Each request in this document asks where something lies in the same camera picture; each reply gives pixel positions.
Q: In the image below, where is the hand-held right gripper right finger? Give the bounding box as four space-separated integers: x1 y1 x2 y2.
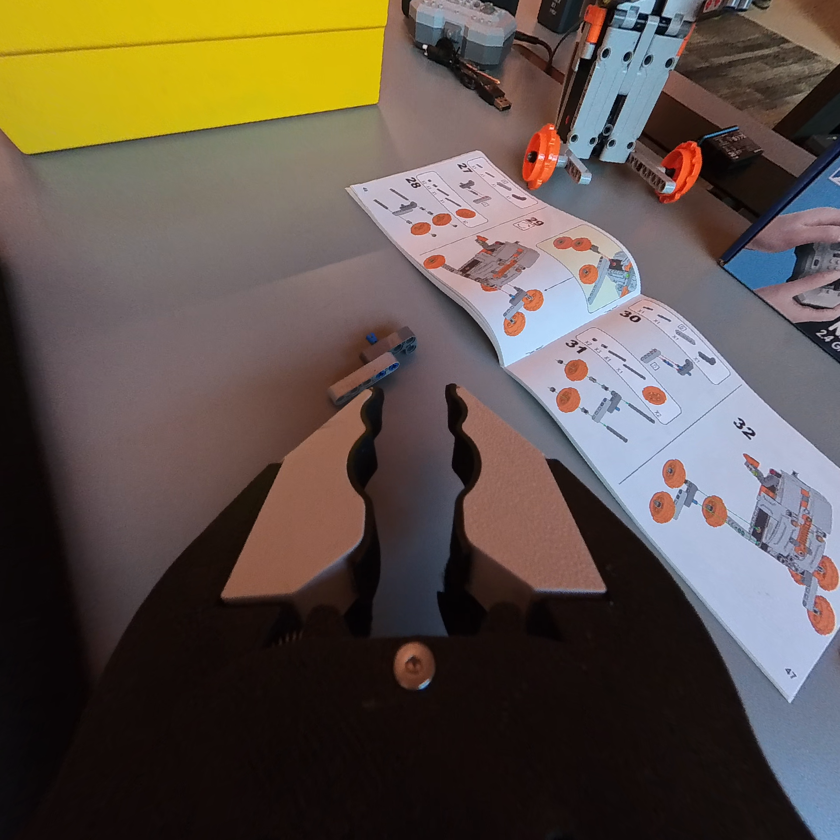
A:
440 384 607 631

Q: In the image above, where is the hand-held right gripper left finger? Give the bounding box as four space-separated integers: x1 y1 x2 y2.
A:
221 386 385 628

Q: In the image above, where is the grey beam with blue pin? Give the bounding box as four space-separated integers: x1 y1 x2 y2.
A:
329 326 418 406

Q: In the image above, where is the yellow plastic bin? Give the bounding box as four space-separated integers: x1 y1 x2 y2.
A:
0 0 392 156

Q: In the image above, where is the grey desk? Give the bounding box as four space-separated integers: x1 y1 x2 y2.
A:
0 27 840 840

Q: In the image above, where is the open white instruction booklet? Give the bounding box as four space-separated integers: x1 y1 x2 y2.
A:
347 151 840 703

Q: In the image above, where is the blue toy robot box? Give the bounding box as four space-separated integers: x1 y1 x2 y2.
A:
720 145 840 363

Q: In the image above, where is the small black module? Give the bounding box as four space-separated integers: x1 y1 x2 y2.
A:
703 128 763 170

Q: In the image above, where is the grey orange robot model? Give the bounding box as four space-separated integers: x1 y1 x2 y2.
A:
521 0 704 204

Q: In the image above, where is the grey battery box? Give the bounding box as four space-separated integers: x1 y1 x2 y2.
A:
410 0 519 69

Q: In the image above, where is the black cable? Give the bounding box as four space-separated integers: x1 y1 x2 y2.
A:
434 40 513 112

